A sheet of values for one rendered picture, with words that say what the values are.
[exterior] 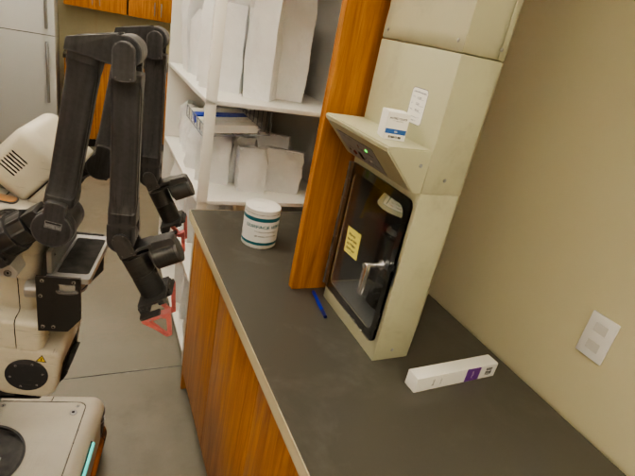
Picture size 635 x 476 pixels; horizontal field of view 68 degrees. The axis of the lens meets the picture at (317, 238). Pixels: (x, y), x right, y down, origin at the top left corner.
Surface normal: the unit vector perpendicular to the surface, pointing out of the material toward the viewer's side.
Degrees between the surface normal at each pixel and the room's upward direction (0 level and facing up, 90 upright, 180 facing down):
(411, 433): 0
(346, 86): 90
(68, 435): 0
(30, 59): 90
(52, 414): 0
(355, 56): 90
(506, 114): 90
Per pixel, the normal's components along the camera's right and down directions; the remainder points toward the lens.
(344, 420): 0.18, -0.90
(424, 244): 0.39, 0.44
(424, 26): -0.90, 0.00
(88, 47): 0.18, 0.43
